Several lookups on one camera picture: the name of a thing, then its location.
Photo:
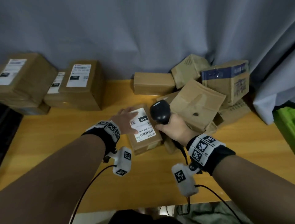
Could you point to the person's right hand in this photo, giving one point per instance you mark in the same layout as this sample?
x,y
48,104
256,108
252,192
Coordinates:
x,y
177,129

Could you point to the person's left hand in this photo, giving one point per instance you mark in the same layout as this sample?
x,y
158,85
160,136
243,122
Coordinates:
x,y
122,122

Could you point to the black barcode scanner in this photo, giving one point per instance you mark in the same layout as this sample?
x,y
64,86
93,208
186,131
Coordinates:
x,y
160,113

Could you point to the pile of unsorted cardboard parcels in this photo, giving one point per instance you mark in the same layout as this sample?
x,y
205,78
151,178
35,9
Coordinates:
x,y
198,103

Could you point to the parcel labelled 150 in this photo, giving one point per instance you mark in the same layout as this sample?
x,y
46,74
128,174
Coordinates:
x,y
78,76

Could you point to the yellow taped labelled cardboard box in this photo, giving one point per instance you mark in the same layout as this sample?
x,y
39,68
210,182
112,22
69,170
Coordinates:
x,y
56,78

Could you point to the person's left forearm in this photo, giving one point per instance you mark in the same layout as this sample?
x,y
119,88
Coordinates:
x,y
50,180

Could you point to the person's right forearm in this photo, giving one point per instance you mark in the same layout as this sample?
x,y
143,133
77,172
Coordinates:
x,y
258,189

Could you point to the person's olive green trousers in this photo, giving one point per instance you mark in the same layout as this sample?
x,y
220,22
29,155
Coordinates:
x,y
207,214

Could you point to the person's black garment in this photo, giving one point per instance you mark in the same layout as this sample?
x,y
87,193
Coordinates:
x,y
133,218

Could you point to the black wristband with marker tags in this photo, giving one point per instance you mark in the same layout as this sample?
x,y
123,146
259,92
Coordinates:
x,y
111,128
219,159

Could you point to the green plastic crate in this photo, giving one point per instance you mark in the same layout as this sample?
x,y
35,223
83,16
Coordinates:
x,y
287,124

